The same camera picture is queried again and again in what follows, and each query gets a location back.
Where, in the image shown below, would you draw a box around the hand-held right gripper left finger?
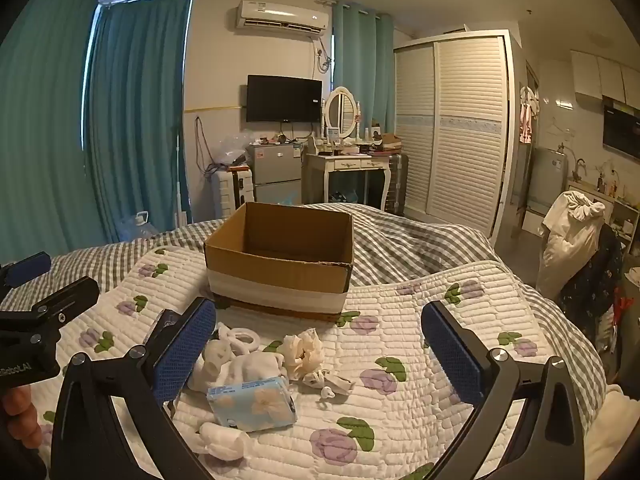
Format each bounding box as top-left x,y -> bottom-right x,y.
50,297 -> 218,480

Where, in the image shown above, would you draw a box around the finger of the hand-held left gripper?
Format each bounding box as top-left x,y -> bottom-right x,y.
0,254 -> 52,302
0,276 -> 101,343

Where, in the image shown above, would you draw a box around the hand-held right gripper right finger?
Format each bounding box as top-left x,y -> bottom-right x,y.
420,301 -> 586,480

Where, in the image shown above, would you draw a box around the white ring scrunchie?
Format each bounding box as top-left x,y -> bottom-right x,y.
217,322 -> 260,354

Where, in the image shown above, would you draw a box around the white plush toy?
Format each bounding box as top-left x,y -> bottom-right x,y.
187,337 -> 289,393

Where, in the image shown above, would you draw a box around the blue floral tissue packet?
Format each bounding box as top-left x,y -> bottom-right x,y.
206,376 -> 298,432

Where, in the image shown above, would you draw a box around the white sock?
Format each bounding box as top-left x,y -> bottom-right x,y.
196,420 -> 252,463

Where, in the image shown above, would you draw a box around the cardboard box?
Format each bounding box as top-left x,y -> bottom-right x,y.
203,202 -> 355,323

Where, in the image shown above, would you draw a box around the small white knotted cloth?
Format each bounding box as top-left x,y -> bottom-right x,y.
300,367 -> 357,401

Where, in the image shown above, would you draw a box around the person's left hand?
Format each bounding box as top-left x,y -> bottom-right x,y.
0,385 -> 43,447

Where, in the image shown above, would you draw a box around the white quilted floral blanket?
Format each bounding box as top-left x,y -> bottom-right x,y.
42,247 -> 607,480

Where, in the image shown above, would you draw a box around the large clear water bottle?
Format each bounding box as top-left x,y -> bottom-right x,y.
117,211 -> 164,244

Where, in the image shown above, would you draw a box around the wide teal curtain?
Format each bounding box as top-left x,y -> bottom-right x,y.
0,0 -> 108,267

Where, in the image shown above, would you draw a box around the dark floral garment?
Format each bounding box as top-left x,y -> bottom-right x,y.
556,224 -> 627,357

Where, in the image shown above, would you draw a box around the white pole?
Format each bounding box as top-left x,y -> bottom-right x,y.
174,125 -> 189,227

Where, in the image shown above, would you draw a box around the white garment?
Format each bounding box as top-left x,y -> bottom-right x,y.
539,190 -> 607,302

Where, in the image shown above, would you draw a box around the white suitcase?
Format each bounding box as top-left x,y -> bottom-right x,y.
214,167 -> 256,221

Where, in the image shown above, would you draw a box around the silver suitcase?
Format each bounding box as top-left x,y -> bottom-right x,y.
386,152 -> 409,217

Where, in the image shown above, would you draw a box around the narrow teal curtain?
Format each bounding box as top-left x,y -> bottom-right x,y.
87,0 -> 194,247

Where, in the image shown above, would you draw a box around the silver mini fridge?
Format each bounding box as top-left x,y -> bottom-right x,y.
248,142 -> 304,207

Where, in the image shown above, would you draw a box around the grey water heater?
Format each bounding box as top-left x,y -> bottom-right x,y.
529,145 -> 572,207

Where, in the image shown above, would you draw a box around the clear plastic bag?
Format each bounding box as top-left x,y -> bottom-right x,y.
212,133 -> 252,168

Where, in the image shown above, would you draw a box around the white dressing table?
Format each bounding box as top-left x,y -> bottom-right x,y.
302,151 -> 394,212

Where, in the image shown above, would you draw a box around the white louvred wardrobe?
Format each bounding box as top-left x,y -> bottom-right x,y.
393,30 -> 517,241

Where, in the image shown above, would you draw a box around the small brown box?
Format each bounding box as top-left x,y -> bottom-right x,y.
372,132 -> 403,154

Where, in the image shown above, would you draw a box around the hanging pink clothes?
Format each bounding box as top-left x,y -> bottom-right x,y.
518,86 -> 539,144

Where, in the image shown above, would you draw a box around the white oval vanity mirror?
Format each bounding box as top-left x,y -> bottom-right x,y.
322,86 -> 362,142

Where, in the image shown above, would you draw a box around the black range hood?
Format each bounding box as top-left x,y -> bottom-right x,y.
601,95 -> 640,155

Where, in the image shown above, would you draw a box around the light blue curtain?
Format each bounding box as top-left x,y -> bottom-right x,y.
331,0 -> 399,137

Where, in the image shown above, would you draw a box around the white air conditioner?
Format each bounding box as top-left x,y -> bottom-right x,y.
235,0 -> 332,37

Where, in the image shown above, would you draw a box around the hanging dark cables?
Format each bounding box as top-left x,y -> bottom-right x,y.
193,116 -> 222,177

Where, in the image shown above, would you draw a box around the black wall television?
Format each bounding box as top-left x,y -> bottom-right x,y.
245,74 -> 324,124

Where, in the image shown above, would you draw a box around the white wall cabinets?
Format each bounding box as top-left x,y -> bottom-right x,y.
570,50 -> 640,105

